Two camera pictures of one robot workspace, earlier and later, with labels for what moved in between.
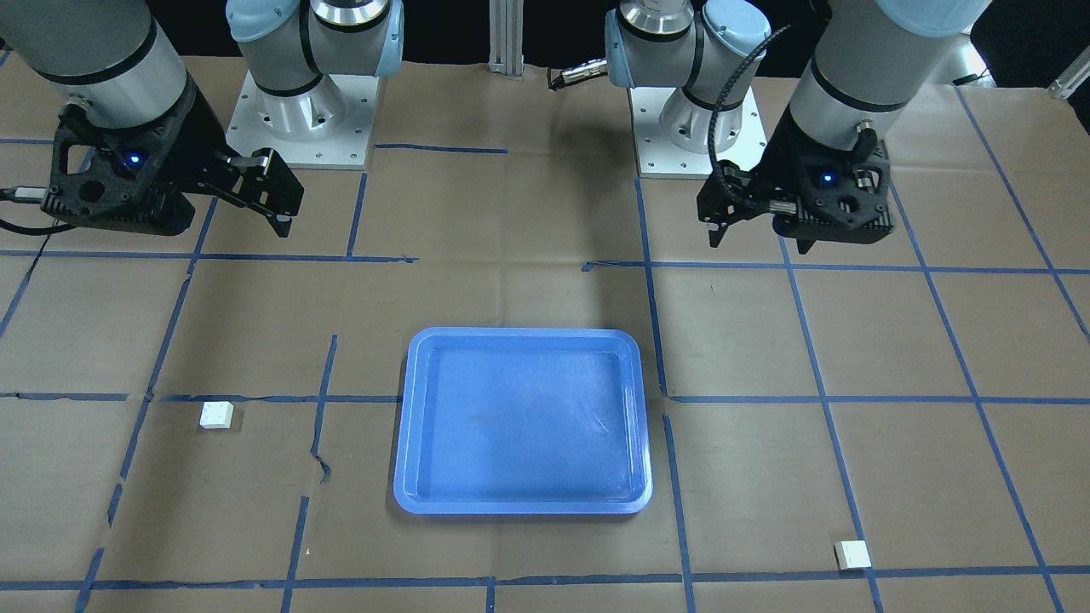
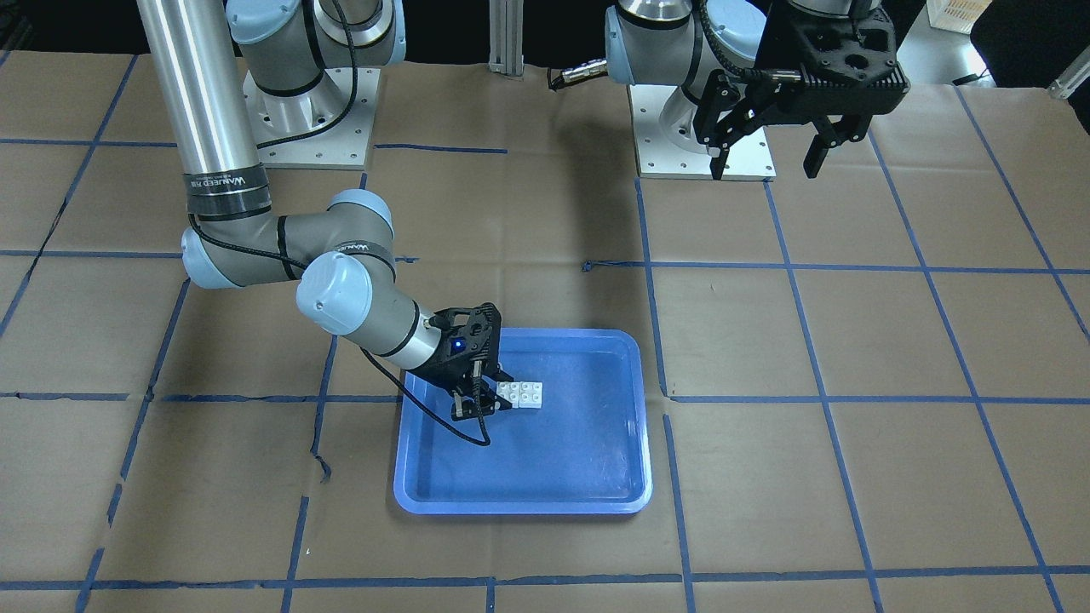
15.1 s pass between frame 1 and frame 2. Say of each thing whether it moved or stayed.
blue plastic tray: stayed
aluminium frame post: stayed
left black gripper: moved
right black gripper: moved
